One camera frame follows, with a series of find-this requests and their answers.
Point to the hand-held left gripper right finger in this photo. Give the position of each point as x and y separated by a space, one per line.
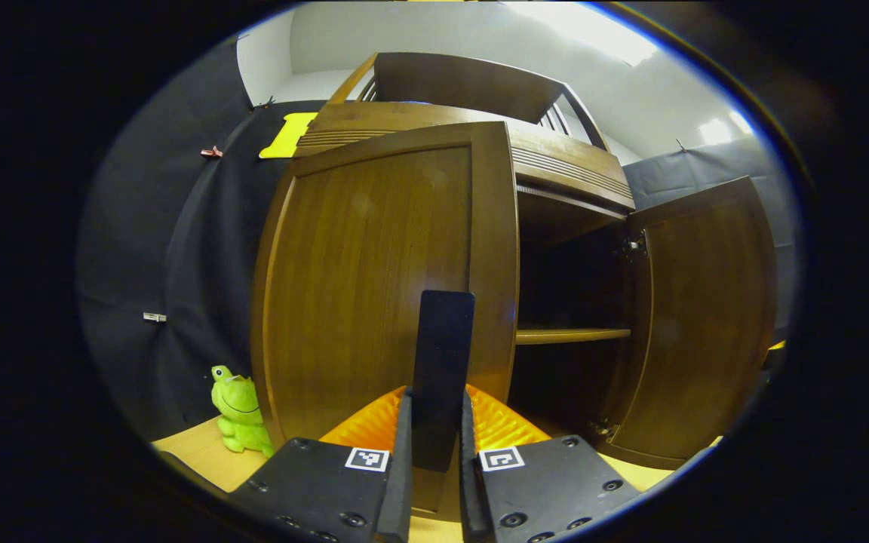
468 475

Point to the green frog toy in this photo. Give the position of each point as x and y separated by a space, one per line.
238 415

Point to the small ceiling light panel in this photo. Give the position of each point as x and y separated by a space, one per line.
721 128

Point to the large ceiling light panel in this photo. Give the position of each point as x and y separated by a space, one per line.
593 30

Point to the wooden inner shelf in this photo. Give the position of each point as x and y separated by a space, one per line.
570 336

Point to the silver clip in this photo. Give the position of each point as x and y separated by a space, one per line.
154 317

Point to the metal door hinge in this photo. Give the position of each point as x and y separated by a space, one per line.
603 429
634 245

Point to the wooden double-door shoe cabinet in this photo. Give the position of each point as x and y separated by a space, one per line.
465 83

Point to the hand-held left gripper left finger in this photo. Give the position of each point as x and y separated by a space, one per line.
403 467

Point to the wooden shoe cabinet door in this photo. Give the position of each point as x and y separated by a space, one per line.
359 264
706 317

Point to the black backdrop cloth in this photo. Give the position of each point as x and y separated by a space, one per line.
140 226

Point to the red clip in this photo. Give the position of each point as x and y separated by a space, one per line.
211 152

